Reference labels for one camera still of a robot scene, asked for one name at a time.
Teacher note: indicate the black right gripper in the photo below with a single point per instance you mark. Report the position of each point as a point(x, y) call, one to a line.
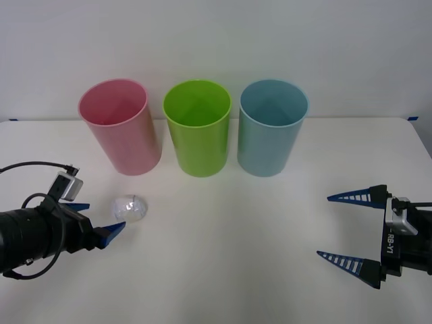
point(413, 249)

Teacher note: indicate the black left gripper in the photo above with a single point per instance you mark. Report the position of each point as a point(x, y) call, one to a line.
point(76, 233)

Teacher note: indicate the silver and black right arm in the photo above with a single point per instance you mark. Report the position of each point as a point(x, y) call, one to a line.
point(400, 219)

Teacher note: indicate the silver and black left arm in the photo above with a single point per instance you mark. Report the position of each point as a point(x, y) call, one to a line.
point(20, 236)

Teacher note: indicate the pink plastic bin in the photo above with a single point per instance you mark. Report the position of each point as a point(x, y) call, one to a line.
point(131, 145)

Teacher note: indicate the pale blue plastic bin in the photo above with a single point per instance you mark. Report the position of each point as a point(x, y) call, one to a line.
point(266, 148)

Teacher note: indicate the yellow-green plastic bin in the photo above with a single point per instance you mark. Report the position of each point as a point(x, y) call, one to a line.
point(199, 148)

